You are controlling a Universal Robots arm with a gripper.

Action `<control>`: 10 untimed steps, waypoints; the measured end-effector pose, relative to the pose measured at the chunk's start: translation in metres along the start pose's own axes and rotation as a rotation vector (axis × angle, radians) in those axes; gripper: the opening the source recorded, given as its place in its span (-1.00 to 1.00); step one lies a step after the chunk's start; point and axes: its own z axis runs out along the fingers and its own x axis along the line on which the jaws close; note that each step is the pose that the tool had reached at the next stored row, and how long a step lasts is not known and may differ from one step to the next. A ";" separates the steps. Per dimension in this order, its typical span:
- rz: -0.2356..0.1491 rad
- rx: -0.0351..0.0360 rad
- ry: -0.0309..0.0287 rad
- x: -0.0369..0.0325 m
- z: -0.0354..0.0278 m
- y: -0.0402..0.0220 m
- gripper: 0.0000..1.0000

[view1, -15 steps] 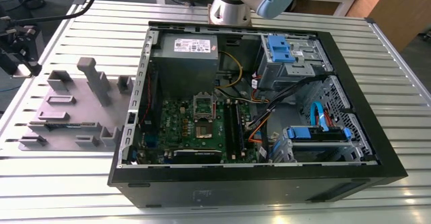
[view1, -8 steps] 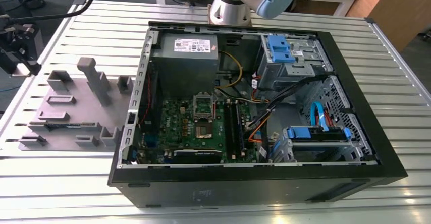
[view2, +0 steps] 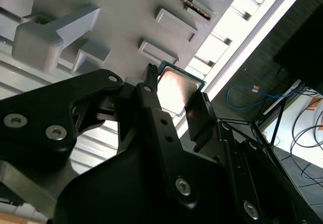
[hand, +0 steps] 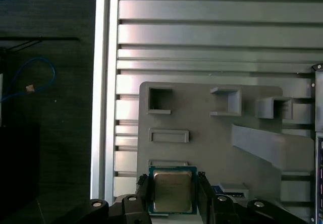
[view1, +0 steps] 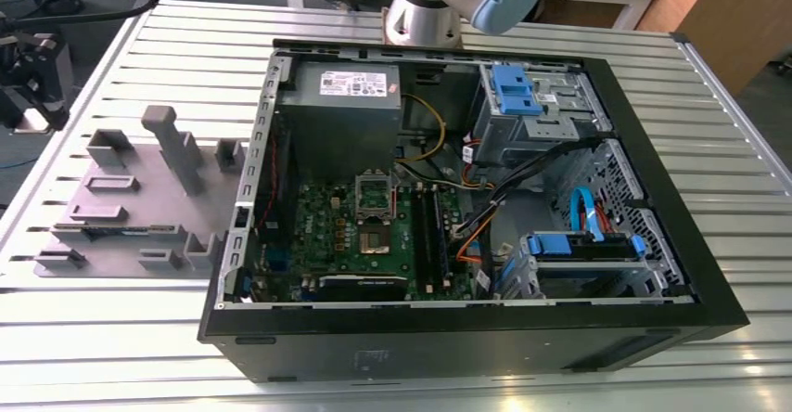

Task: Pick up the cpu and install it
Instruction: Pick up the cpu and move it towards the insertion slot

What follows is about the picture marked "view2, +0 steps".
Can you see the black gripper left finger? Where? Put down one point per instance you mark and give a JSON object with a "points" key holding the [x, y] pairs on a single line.
{"points": [[38, 105]]}

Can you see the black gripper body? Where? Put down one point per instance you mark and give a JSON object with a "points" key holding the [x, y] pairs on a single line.
{"points": [[113, 196]]}

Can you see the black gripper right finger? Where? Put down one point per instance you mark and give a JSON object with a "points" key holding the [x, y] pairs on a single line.
{"points": [[202, 123]]}

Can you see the silver CPU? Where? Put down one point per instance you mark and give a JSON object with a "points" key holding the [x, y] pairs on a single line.
{"points": [[176, 90]]}

